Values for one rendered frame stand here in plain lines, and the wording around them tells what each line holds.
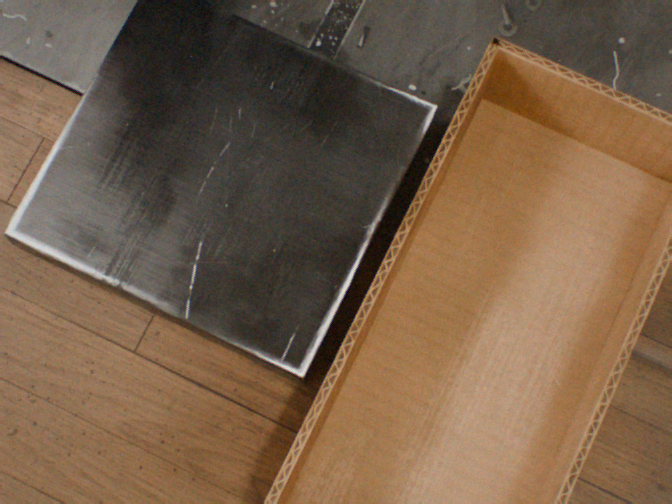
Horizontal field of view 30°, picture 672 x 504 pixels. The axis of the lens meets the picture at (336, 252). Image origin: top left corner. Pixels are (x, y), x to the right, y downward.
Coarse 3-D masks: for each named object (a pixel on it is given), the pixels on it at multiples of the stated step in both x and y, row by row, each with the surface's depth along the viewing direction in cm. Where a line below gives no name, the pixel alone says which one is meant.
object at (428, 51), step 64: (64, 0) 69; (128, 0) 69; (256, 0) 69; (320, 0) 69; (384, 0) 69; (448, 0) 69; (512, 0) 69; (576, 0) 69; (640, 0) 69; (64, 64) 68; (384, 64) 68; (448, 64) 68; (576, 64) 68; (640, 64) 68
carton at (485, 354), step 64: (512, 64) 62; (448, 128) 60; (512, 128) 67; (576, 128) 65; (640, 128) 62; (448, 192) 66; (512, 192) 66; (576, 192) 66; (640, 192) 66; (448, 256) 65; (512, 256) 65; (576, 256) 65; (640, 256) 65; (384, 320) 64; (448, 320) 64; (512, 320) 64; (576, 320) 64; (640, 320) 57; (384, 384) 63; (448, 384) 63; (512, 384) 63; (576, 384) 63; (320, 448) 62; (384, 448) 62; (448, 448) 62; (512, 448) 62; (576, 448) 56
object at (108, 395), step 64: (0, 64) 68; (0, 128) 67; (0, 192) 66; (0, 256) 65; (384, 256) 65; (0, 320) 64; (64, 320) 64; (128, 320) 64; (0, 384) 63; (64, 384) 63; (128, 384) 63; (192, 384) 63; (256, 384) 63; (320, 384) 64; (640, 384) 64; (0, 448) 62; (64, 448) 63; (128, 448) 63; (192, 448) 63; (256, 448) 63; (640, 448) 63
